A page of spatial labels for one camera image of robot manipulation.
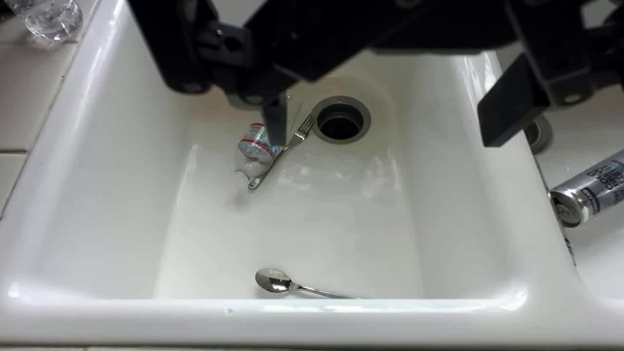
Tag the clear plastic cup red stripe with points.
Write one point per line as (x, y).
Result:
(254, 150)

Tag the white double kitchen sink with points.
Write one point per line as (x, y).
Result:
(131, 226)

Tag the clear plastic water bottle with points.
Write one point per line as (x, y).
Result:
(49, 22)

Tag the silver beverage can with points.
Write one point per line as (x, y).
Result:
(589, 191)

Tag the metal spoon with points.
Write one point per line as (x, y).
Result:
(279, 283)

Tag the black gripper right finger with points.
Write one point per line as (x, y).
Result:
(525, 90)

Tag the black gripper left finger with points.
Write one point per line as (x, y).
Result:
(275, 119)

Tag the left basin drain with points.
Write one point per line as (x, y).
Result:
(342, 119)

